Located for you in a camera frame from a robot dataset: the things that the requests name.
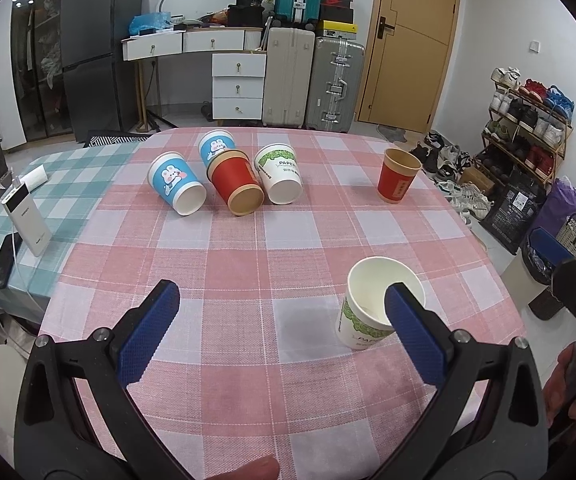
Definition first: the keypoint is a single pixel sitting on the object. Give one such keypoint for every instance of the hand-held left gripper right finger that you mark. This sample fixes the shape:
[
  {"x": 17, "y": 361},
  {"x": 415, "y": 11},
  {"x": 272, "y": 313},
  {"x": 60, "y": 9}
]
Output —
[{"x": 414, "y": 336}]

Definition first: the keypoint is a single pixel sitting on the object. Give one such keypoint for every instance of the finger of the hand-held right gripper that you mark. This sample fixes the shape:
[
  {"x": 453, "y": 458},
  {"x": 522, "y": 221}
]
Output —
[{"x": 552, "y": 249}]

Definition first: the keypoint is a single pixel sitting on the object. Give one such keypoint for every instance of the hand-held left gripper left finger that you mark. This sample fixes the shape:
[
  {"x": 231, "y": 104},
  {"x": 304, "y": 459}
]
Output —
[{"x": 148, "y": 332}]

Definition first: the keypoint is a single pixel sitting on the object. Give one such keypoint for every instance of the white green-leaf paper cup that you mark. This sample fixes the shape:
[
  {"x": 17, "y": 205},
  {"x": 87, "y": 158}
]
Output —
[
  {"x": 279, "y": 172},
  {"x": 363, "y": 325}
]

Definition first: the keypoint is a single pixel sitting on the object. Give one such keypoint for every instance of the blue rabbit paper cup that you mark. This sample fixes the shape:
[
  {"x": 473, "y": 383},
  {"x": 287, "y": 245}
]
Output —
[
  {"x": 213, "y": 145},
  {"x": 172, "y": 182}
]

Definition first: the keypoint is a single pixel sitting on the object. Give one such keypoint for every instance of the red paper cup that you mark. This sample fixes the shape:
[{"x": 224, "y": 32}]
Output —
[
  {"x": 230, "y": 180},
  {"x": 395, "y": 177}
]

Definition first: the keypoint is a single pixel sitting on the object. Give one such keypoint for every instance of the person's right hand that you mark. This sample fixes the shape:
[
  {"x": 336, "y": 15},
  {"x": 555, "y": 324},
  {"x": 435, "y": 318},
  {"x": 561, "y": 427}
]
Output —
[{"x": 560, "y": 385}]

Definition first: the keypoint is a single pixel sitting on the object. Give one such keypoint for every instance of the person's left hand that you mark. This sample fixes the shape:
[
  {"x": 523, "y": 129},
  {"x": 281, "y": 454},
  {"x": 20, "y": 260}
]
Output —
[{"x": 240, "y": 470}]

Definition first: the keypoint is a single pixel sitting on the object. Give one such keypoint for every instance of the purple plastic bag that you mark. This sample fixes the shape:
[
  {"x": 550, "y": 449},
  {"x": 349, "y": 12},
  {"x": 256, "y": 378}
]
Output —
[{"x": 563, "y": 205}]

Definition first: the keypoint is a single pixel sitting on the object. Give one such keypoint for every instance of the black printed shopping bag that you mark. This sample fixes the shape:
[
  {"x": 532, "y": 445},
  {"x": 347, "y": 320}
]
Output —
[{"x": 515, "y": 210}]

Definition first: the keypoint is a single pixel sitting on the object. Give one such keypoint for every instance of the rows of racked shoes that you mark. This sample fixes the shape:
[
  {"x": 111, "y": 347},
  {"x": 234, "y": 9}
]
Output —
[{"x": 533, "y": 120}]

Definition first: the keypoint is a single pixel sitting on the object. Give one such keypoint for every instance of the pile of loose shoes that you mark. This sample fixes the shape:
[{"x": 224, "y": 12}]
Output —
[{"x": 448, "y": 165}]

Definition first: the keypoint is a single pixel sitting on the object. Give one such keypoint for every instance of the metal shoe rack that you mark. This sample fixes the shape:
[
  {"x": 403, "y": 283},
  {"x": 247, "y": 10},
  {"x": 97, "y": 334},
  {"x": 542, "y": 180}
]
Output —
[{"x": 510, "y": 120}]

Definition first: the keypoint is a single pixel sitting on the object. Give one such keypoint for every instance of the pink checked tablecloth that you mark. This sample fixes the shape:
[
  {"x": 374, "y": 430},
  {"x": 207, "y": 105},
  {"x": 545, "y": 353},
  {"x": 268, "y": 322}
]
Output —
[{"x": 268, "y": 245}]

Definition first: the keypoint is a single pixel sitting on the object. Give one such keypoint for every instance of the white chair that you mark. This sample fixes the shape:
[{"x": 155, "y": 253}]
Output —
[{"x": 2, "y": 365}]

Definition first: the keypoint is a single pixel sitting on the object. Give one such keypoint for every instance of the black smartphone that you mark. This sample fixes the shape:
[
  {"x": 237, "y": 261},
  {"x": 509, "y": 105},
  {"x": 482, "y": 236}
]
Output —
[{"x": 5, "y": 262}]

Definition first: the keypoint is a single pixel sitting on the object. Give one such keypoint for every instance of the white power bank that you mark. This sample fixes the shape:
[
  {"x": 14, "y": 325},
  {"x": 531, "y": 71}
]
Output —
[{"x": 25, "y": 220}]

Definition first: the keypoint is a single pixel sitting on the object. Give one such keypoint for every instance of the green checked tablecloth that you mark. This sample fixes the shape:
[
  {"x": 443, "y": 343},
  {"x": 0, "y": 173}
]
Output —
[{"x": 80, "y": 180}]

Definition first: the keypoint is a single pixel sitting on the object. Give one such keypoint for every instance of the small white box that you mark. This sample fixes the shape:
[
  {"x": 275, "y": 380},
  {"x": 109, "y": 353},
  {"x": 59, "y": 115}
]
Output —
[{"x": 34, "y": 178}]

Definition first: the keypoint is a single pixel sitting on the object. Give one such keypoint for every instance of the striped rug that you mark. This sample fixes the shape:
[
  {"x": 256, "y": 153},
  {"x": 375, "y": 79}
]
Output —
[{"x": 112, "y": 138}]

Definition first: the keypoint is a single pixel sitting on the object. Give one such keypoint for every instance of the wooden door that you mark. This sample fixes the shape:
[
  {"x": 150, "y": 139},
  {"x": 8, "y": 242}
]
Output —
[{"x": 413, "y": 35}]

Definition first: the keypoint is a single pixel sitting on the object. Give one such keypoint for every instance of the white vanity desk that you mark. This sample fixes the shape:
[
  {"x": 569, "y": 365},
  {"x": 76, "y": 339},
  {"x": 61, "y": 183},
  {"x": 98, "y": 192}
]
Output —
[{"x": 238, "y": 87}]

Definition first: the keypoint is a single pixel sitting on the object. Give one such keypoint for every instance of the silver suitcase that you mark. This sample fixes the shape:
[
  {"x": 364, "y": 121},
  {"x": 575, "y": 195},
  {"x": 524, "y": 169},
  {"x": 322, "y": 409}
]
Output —
[{"x": 335, "y": 85}]

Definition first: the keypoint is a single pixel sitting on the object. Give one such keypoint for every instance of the beige suitcase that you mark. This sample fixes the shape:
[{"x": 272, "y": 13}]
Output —
[{"x": 288, "y": 77}]

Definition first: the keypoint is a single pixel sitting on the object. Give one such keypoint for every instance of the glass door cabinet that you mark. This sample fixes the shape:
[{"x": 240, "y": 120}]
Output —
[{"x": 40, "y": 60}]

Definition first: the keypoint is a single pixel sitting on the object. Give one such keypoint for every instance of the dark grey refrigerator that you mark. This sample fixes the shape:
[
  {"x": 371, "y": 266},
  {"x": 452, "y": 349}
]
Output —
[{"x": 97, "y": 40}]

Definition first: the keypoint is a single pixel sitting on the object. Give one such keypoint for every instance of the yellow and black shoe box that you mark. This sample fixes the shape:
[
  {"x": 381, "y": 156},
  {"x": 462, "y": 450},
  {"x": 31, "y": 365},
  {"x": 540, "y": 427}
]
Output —
[{"x": 338, "y": 30}]

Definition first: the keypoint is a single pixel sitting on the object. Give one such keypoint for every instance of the blue plastic bag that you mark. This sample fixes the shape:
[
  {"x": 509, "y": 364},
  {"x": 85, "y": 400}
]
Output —
[{"x": 148, "y": 22}]

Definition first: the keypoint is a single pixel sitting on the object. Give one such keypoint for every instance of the red and black shoe box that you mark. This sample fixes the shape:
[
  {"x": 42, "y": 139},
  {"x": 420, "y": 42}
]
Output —
[{"x": 337, "y": 10}]

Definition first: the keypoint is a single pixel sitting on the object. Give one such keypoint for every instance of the white light switch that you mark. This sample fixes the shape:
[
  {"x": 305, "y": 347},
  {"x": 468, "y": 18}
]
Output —
[{"x": 534, "y": 45}]

